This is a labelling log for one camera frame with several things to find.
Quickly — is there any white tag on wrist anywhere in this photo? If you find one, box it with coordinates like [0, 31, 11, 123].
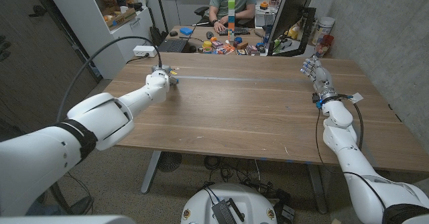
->
[348, 92, 365, 104]

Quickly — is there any black computer monitor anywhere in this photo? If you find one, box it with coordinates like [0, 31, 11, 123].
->
[267, 0, 318, 57]

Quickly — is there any cardboard box with items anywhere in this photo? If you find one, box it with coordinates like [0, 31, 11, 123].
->
[104, 6, 137, 31]

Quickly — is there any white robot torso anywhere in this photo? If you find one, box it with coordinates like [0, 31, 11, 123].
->
[180, 182, 278, 224]

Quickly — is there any yellow bottle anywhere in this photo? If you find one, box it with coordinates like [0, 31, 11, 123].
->
[284, 25, 299, 40]

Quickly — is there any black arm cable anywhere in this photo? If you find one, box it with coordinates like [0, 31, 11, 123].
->
[314, 95, 388, 211]
[55, 35, 164, 124]

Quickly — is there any operator black gloved hand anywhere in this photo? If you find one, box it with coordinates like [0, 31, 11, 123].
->
[0, 34, 13, 62]

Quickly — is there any white shelf cabinet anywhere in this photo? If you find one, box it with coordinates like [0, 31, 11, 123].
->
[42, 0, 155, 80]

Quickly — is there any black electronics box on torso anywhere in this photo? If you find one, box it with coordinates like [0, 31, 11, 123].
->
[210, 199, 245, 224]

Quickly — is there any colourful stacked block tower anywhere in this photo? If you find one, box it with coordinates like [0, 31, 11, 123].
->
[227, 0, 236, 42]

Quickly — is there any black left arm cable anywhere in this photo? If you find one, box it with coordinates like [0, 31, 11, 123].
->
[55, 35, 164, 124]

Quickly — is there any black keyboard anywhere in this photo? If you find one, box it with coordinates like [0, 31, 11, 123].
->
[218, 27, 251, 36]

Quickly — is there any black laptop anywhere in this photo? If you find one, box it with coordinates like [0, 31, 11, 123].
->
[157, 24, 197, 54]

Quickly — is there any white power strip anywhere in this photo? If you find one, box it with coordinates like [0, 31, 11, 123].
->
[132, 45, 158, 58]

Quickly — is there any grey table leg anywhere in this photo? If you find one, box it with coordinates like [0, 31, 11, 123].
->
[140, 150, 162, 194]
[306, 163, 328, 215]

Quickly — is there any white canister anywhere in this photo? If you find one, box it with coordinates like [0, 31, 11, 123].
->
[311, 15, 336, 46]

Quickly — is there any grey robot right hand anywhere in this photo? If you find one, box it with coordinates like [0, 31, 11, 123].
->
[300, 56, 338, 99]

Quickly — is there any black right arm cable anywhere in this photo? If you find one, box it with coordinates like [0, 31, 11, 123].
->
[314, 95, 388, 211]

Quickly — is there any black office chair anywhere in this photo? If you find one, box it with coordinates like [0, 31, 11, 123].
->
[193, 5, 210, 25]

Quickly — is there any standing operator in jeans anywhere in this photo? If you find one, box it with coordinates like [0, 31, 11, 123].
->
[25, 193, 93, 217]

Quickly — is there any round black floor fan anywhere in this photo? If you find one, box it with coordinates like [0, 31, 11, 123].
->
[157, 152, 183, 174]

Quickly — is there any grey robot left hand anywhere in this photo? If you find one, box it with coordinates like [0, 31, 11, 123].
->
[150, 64, 180, 86]

